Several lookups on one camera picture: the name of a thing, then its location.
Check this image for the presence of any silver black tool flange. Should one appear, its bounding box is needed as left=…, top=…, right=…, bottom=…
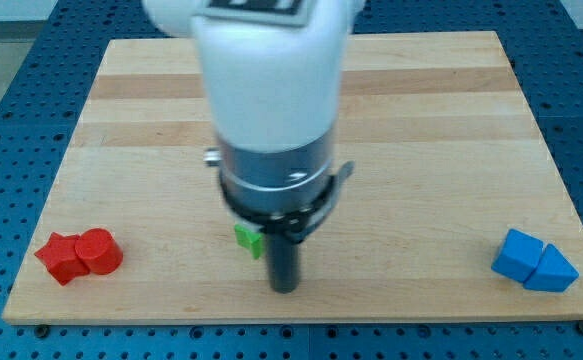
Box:
left=203, top=131, right=355, bottom=244

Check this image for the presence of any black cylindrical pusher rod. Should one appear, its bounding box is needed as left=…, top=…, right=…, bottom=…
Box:
left=266, top=234, right=300, bottom=293

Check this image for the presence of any blue cube block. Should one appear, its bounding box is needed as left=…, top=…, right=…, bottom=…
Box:
left=491, top=229, right=545, bottom=283

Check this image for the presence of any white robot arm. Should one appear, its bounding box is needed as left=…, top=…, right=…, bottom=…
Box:
left=143, top=0, right=363, bottom=293

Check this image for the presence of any wooden board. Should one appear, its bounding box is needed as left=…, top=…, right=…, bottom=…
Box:
left=1, top=30, right=583, bottom=326

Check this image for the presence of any blue triangle block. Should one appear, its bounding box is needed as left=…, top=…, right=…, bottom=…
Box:
left=523, top=244, right=580, bottom=293

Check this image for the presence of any red cylinder block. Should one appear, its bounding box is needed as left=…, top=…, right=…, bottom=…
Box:
left=75, top=228, right=123, bottom=275

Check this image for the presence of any green block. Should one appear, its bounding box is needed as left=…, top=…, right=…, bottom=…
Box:
left=234, top=224, right=264, bottom=260

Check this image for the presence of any red star block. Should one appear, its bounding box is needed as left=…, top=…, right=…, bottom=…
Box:
left=34, top=232, right=90, bottom=286

